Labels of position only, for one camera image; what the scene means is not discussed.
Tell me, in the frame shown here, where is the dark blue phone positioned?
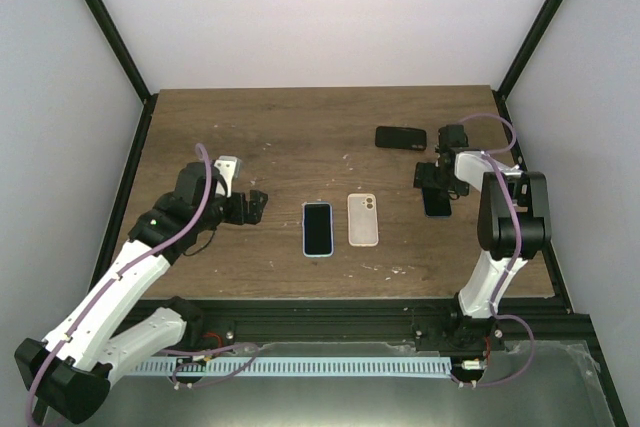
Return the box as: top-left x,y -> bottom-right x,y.
422,188 -> 452,218

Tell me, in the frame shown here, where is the white phone case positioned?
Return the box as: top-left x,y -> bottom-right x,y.
347,193 -> 379,247

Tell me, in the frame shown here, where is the light blue phone case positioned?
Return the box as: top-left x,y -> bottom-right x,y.
301,201 -> 335,259

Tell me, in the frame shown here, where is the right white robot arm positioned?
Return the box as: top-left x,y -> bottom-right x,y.
413,148 -> 552,350

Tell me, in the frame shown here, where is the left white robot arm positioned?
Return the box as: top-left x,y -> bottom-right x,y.
14,156 -> 268,424

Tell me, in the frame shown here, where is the black phone case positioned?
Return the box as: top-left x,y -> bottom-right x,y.
374,126 -> 427,151

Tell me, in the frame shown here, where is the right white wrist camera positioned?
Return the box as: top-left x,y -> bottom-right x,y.
437,124 -> 469,152

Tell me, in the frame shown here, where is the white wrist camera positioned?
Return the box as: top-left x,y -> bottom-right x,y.
214,156 -> 242,184
437,124 -> 469,152

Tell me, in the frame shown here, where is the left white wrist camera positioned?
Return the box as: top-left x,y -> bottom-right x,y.
214,156 -> 242,184

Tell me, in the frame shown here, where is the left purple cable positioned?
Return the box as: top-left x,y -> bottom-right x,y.
24,142 -> 214,427

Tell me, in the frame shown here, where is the black aluminium frame rail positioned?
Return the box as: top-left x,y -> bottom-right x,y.
190,297 -> 595,350

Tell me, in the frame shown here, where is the light blue slotted cable duct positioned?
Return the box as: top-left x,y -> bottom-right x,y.
130,356 -> 452,379

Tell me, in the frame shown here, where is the left black frame post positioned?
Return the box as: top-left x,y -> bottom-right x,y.
53,0 -> 153,104

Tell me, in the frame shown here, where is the black frame post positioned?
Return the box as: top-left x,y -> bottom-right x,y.
496,0 -> 564,99
53,0 -> 153,104

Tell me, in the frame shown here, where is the right black frame post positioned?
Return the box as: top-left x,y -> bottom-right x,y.
496,0 -> 564,99

